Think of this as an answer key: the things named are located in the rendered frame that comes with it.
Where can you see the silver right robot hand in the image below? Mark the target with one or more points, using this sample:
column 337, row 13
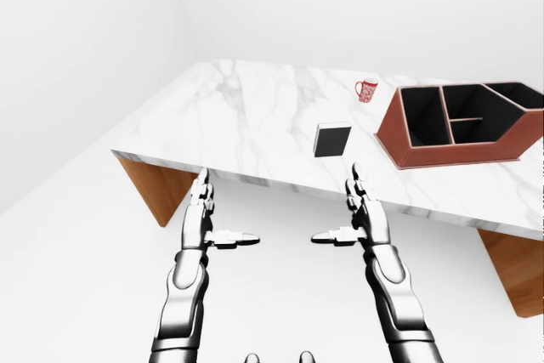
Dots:
column 374, row 227

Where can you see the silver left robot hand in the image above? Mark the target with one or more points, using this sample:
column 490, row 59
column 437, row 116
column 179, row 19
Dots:
column 194, row 222

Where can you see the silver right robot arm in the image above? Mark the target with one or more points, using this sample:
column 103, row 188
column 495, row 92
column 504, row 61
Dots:
column 401, row 307

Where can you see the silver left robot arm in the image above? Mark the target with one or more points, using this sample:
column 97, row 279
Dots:
column 180, row 307

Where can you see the black book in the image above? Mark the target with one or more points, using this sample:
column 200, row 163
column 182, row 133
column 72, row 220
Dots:
column 332, row 140

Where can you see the red-brown desk caddy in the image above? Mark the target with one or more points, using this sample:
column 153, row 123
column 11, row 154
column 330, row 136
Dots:
column 459, row 125

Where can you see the wooden table leg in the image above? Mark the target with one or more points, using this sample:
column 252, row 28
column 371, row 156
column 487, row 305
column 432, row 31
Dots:
column 155, row 186
column 516, row 271

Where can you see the red patterned white mug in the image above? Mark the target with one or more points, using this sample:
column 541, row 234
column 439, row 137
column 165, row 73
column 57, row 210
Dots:
column 367, row 91

